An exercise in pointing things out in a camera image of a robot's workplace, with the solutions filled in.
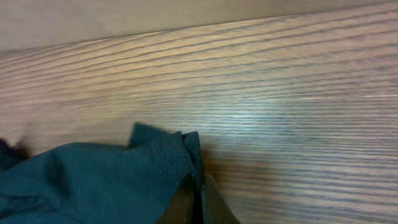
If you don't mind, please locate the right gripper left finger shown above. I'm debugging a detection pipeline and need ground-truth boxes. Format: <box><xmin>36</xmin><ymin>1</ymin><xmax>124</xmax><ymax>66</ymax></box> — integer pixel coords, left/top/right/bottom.
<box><xmin>156</xmin><ymin>174</ymin><xmax>195</xmax><ymax>224</ymax></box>

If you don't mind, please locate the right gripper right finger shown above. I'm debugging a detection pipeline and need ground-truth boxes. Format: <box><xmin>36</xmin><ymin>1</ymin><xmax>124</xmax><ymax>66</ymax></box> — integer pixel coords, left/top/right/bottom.
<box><xmin>201</xmin><ymin>174</ymin><xmax>241</xmax><ymax>224</ymax></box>

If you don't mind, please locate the black t-shirt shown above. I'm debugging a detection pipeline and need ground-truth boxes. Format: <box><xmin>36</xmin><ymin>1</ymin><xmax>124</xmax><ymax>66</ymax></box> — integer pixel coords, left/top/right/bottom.
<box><xmin>1</xmin><ymin>124</ymin><xmax>201</xmax><ymax>224</ymax></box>

